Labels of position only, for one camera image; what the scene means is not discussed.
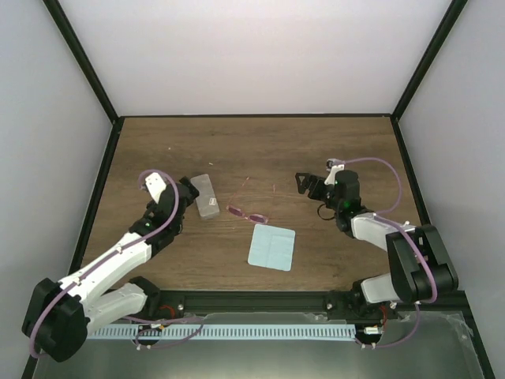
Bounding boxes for grey glasses case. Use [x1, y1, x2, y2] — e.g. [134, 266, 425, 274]
[190, 174, 219, 220]

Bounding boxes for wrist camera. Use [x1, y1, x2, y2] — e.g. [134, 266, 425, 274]
[324, 158, 345, 186]
[144, 173, 166, 204]

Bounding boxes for light blue cleaning cloth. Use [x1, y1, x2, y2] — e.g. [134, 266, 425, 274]
[248, 224, 296, 272]

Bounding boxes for light blue slotted cable duct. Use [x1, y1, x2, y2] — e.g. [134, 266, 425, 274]
[89, 324, 356, 342]

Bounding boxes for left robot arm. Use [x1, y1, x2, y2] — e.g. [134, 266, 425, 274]
[21, 170, 200, 362]

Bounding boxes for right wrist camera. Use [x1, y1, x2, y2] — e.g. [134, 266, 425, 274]
[324, 158, 345, 186]

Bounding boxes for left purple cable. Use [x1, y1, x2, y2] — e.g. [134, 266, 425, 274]
[27, 169, 181, 359]

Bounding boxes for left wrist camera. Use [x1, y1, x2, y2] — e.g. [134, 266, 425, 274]
[144, 173, 166, 204]

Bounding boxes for clear plastic sheet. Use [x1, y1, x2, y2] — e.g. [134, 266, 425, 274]
[34, 312, 484, 378]

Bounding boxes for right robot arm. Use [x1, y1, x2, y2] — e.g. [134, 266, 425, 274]
[295, 166, 458, 318]

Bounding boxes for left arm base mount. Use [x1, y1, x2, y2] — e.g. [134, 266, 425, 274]
[129, 290, 185, 321]

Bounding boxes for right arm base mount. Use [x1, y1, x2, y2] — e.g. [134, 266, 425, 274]
[324, 291, 391, 321]

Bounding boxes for black aluminium frame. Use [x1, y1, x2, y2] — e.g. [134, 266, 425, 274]
[19, 0, 498, 379]

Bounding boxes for pink sunglasses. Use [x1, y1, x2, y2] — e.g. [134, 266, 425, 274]
[226, 176, 276, 225]

